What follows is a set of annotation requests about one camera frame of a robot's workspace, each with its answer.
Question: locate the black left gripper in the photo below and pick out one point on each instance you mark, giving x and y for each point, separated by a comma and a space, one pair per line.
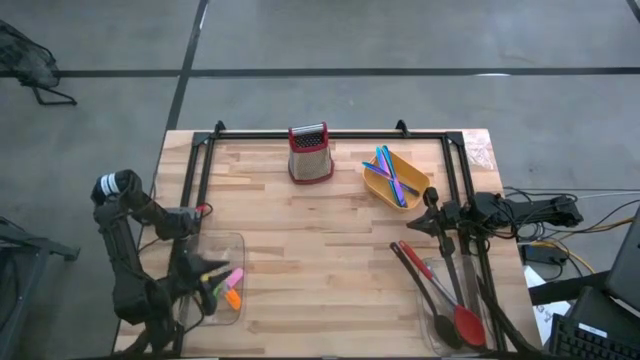
187, 277

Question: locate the white paper sheet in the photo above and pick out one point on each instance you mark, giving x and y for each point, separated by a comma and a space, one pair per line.
545, 315

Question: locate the orange plastic bin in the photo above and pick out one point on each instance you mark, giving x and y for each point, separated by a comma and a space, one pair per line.
417, 175

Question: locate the black plastic serving spoon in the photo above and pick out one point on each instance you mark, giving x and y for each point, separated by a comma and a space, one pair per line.
417, 285
457, 285

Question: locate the clear plastic container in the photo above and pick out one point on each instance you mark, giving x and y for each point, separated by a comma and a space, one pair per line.
237, 250
425, 330

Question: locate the black keyboard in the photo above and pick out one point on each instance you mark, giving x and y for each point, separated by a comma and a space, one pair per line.
580, 345

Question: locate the black mesh chair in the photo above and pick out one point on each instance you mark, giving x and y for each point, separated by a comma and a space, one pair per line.
25, 60

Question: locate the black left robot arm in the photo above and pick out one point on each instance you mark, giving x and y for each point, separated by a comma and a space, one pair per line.
125, 250

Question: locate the dark grey laptop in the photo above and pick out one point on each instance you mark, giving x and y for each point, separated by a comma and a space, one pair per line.
627, 270

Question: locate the red spoon with steel shaft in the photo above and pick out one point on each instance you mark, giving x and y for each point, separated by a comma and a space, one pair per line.
472, 327

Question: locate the clear plastic film patch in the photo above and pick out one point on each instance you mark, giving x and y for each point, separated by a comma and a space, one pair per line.
480, 150

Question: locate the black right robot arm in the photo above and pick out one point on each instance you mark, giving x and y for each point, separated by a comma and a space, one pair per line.
540, 212

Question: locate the black floor tape strip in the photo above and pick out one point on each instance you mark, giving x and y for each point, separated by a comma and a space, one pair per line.
191, 50

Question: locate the grey metal stand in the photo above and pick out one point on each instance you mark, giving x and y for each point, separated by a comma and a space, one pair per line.
30, 245

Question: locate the red steel box grater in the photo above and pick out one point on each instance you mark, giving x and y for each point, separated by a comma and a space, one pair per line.
310, 160

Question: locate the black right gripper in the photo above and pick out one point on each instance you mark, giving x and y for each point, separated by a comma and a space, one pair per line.
450, 215

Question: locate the black aluminium rig frame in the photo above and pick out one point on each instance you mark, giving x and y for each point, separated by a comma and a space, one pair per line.
380, 135

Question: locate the black power adapter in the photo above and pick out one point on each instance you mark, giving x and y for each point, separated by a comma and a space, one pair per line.
542, 255

